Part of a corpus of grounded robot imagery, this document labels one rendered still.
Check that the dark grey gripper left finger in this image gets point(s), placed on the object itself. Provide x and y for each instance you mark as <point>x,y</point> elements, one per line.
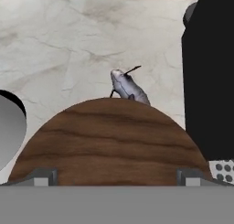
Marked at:
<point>45,176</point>

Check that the black appliance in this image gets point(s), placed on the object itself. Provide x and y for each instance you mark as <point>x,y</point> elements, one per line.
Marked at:
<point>210,78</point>

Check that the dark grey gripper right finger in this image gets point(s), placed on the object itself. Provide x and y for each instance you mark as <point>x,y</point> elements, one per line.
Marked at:
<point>186,176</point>

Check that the grey round pan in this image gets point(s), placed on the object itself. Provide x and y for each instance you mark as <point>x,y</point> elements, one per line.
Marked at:
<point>10,130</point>

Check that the white perforated plate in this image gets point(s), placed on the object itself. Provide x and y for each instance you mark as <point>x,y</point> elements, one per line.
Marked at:
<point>224,170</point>

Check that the round wooden cutting board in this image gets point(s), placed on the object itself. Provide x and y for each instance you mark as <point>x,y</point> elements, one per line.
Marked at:
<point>112,142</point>

